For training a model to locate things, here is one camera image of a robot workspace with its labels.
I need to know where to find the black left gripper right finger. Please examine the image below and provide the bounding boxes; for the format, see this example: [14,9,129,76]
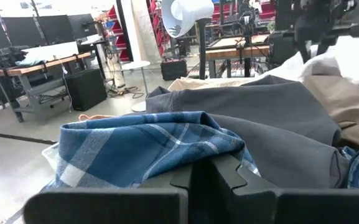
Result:
[209,154,359,224]

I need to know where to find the red bin shelf rack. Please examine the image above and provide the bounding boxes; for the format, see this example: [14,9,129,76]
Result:
[105,4,133,62]

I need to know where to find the black equipment case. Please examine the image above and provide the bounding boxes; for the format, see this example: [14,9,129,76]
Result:
[160,57,189,82]

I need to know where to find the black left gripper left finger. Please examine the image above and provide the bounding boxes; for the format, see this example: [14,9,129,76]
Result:
[23,164,193,224]

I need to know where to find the dark grey garment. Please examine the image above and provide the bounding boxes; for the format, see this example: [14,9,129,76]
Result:
[145,74,350,189]

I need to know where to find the white dome lamp shade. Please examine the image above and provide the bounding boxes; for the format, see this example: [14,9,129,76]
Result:
[161,0,215,39]

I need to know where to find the cream beige cloth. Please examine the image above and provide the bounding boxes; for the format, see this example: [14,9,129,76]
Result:
[167,77,256,92]

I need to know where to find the orange strap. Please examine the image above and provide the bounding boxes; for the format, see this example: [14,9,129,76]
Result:
[78,113,115,122]

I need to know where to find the clear plastic bin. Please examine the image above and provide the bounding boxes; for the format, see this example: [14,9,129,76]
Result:
[41,142,60,170]

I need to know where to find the white round stool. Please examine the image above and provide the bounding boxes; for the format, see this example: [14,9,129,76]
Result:
[121,60,152,113]

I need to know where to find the black partition panels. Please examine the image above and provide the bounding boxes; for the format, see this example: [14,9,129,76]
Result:
[0,13,98,113]

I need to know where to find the blue plaid flannel shirt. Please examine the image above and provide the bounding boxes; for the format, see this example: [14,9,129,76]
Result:
[40,111,359,190]

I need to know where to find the black metal post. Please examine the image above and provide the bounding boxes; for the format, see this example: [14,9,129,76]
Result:
[197,17,210,80]

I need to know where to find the wooden workbench with grey frame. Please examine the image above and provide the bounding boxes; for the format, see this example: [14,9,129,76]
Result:
[0,41,92,123]

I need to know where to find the cables on floor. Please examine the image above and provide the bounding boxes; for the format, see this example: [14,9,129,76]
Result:
[106,85,145,100]

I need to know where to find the white garment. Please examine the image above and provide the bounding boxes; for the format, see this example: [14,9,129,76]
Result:
[256,35,359,88]

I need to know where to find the wooden table with black frame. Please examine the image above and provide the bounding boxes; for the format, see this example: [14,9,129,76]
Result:
[204,33,271,79]

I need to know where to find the black cube box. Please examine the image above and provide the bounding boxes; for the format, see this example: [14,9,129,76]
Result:
[64,68,108,112]

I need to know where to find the tan khaki garment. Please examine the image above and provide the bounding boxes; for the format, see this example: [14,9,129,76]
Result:
[302,74,359,149]

